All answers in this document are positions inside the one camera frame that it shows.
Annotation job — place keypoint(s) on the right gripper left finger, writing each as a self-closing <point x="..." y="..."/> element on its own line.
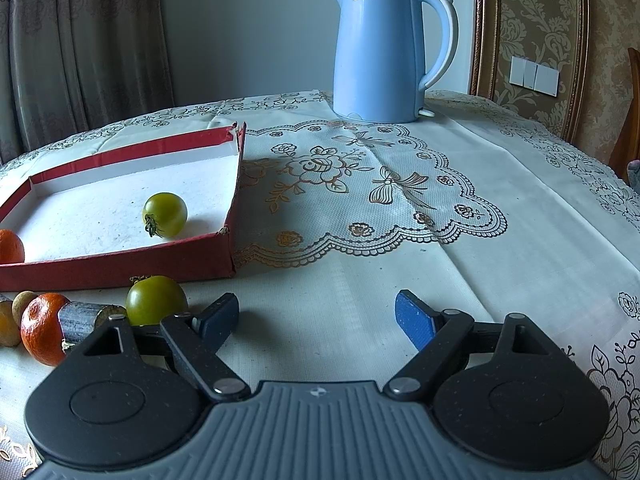
<point x="164" y="362"/>

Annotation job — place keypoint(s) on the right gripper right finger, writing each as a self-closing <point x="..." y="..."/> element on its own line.
<point x="446" y="339"/>

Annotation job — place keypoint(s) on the green tomato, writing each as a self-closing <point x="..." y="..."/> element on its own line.
<point x="164" y="215"/>
<point x="152" y="299"/>

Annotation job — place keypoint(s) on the orange mandarin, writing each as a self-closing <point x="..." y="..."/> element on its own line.
<point x="41" y="330"/>
<point x="11" y="248"/>

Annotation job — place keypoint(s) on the white embroidered tablecloth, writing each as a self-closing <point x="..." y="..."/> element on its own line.
<point x="475" y="209"/>

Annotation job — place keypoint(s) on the red shallow cardboard box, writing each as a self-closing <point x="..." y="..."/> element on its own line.
<point x="81" y="222"/>

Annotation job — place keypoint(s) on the light blue electric kettle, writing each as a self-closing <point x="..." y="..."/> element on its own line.
<point x="379" y="70"/>

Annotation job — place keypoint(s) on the brown patterned curtain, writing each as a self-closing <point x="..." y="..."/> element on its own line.
<point x="69" y="66"/>

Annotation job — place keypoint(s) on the white wall switch panel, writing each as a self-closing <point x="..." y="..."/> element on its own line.
<point x="533" y="76"/>

